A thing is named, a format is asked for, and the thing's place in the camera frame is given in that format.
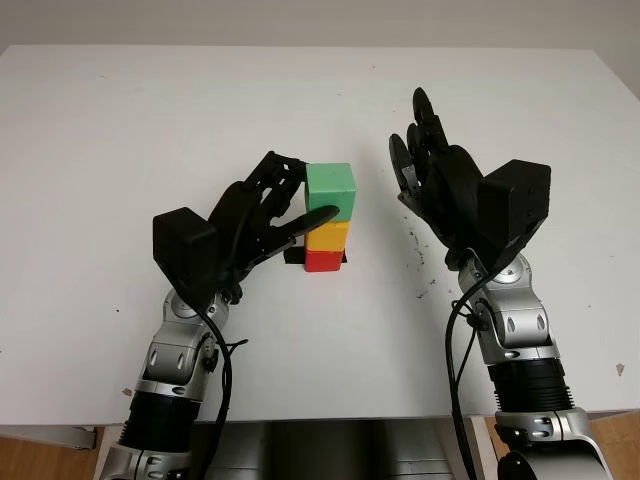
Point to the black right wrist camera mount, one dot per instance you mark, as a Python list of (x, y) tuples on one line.
[(517, 200)]

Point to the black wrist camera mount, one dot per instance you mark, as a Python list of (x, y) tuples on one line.
[(182, 240), (517, 200)]

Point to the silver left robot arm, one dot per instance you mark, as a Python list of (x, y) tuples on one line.
[(175, 345)]

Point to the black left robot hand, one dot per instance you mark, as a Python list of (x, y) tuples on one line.
[(240, 225)]

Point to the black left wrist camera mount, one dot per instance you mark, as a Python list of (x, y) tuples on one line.
[(182, 240)]

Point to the grey robot torso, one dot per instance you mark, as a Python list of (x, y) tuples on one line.
[(330, 450)]

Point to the yellow wooden block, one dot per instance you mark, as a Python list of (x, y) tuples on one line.
[(327, 237)]

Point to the green wooden block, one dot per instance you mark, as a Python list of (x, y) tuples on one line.
[(330, 187)]

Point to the black tape strip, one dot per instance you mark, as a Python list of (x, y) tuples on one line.
[(294, 256)]

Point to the red wooden block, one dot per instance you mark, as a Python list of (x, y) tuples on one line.
[(322, 262)]

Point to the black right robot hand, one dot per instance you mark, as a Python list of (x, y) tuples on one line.
[(450, 192)]

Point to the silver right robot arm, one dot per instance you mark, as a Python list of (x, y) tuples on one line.
[(520, 325)]

